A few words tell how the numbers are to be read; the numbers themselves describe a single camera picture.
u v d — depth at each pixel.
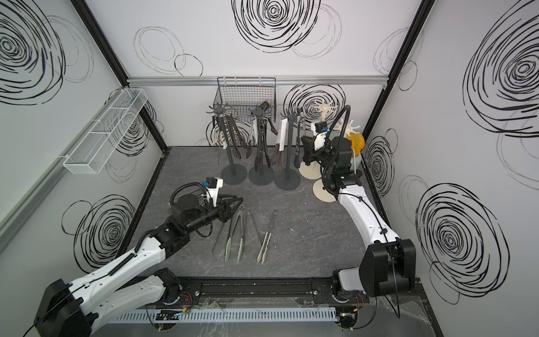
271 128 0.87
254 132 0.79
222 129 0.83
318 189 1.03
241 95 0.96
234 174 1.08
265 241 0.84
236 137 0.85
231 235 0.87
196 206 0.57
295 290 0.74
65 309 0.38
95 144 0.74
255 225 0.91
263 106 0.92
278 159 0.86
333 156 0.57
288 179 1.05
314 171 1.10
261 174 1.08
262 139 0.82
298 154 0.76
